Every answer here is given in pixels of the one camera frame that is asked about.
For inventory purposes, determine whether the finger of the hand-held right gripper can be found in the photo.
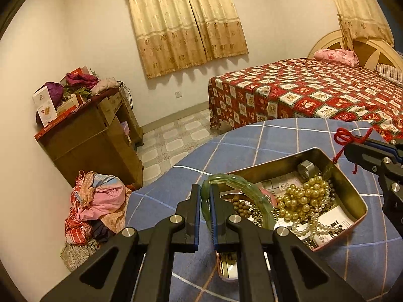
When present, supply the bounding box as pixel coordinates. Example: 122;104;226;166
344;141;403;236
366;138;403;165

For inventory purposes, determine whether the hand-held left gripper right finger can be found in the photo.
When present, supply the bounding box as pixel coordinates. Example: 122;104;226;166
210;184;362;302

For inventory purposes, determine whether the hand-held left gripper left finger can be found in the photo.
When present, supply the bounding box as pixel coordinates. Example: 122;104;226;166
41;184;201;302

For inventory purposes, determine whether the red knotted cord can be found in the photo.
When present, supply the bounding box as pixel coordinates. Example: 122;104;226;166
334;128;374;174

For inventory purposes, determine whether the pink metal tin box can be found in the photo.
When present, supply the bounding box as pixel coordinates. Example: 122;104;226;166
217;147;368;282

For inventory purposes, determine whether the brown wooden bead necklace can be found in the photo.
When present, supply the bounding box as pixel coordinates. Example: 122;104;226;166
231;195;253;218

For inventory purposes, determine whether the silver bead necklace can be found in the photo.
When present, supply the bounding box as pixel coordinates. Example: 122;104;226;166
249;195;279;229

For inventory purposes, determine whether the green jade bangle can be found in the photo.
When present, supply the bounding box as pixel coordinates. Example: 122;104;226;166
201;173;278;231

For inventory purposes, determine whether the large golden pearl bracelet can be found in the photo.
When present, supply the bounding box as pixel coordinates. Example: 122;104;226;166
277;176;330;222

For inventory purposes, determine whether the small white pearl necklace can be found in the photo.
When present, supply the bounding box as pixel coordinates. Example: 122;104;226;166
291;179;339;243

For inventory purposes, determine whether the blue checked tablecloth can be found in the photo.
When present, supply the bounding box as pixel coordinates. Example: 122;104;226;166
125;118;403;302

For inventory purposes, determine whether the silver wristwatch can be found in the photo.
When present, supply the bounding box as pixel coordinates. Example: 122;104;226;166
297;160;316;180

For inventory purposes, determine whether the pink bangle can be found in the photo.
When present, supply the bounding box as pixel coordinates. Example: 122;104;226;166
260;187;278;209

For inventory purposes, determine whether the striped pillow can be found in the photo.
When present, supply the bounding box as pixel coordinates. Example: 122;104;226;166
375;63;403;84

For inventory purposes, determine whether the red patterned bedspread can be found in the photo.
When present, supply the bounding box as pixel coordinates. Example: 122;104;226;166
208;57;403;143

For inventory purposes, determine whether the pink floral pillow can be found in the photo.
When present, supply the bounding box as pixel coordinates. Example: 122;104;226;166
314;49;359;68

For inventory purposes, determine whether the pile of colourful clothes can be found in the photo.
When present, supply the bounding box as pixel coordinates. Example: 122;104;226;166
60;170;133;273

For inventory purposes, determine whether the cream wooden headboard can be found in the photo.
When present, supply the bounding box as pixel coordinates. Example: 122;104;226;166
307;30;403;73

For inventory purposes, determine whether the brown wooden cabinet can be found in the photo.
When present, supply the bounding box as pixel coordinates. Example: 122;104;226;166
35;86;144;190

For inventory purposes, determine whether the beige curtain beside headboard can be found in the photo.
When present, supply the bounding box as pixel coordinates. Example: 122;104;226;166
321;0;395;51

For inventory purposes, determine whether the pink quilted cloth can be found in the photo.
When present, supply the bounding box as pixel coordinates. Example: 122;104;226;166
91;77;119;96

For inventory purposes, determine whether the flat red box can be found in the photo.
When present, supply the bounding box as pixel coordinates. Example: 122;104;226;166
34;107;92;141

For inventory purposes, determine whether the magenta cloth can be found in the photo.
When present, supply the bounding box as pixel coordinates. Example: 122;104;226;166
65;72;99;89

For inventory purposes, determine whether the purple cloth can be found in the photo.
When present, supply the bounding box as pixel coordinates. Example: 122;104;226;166
41;82;65;107

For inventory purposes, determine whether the beige patterned curtain panel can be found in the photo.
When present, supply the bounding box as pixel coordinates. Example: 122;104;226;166
123;0;205;80
179;0;249;62

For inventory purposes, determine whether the gold pearl bead necklace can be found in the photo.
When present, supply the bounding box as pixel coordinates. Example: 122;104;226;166
261;171;355;246

